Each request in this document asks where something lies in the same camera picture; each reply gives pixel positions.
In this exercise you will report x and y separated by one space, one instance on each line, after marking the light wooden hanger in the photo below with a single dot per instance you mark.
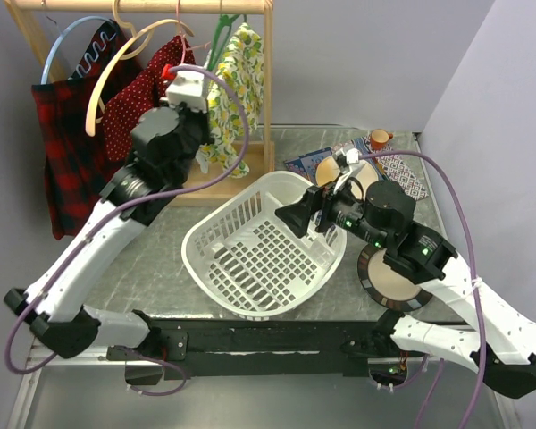
130 49

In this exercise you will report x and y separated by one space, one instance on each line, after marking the pink wire hanger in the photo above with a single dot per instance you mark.
182 33

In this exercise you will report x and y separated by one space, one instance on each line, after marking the aluminium rail frame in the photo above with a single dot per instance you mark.
93 357

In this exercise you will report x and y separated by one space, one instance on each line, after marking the wooden clothes rack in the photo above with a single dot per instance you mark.
260 154

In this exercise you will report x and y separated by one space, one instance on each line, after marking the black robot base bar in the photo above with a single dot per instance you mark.
207 347

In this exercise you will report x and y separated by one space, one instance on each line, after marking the light blue hanger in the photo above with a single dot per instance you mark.
63 35

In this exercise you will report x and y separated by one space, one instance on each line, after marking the beige floral plate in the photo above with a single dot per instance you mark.
328 171

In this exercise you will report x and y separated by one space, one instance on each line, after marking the dark rimmed plate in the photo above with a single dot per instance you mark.
386 287

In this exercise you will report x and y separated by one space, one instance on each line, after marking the green plastic hanger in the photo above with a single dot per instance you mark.
221 38

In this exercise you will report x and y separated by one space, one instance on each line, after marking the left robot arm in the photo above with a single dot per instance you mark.
53 307

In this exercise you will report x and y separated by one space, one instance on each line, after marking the patterned placemat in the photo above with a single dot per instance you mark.
392 168

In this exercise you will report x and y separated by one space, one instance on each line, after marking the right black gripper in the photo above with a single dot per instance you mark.
297 215

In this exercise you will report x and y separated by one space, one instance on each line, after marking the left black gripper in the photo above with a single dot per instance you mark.
202 118

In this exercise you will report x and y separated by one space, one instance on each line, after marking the orange cup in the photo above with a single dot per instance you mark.
379 139

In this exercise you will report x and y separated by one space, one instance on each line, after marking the white laundry basket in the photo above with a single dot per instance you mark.
247 260

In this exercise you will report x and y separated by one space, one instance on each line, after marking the red black plaid skirt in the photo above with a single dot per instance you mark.
77 166

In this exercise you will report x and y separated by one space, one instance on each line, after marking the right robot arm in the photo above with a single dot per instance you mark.
501 344

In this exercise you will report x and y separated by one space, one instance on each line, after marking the red polka dot garment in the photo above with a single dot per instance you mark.
123 111

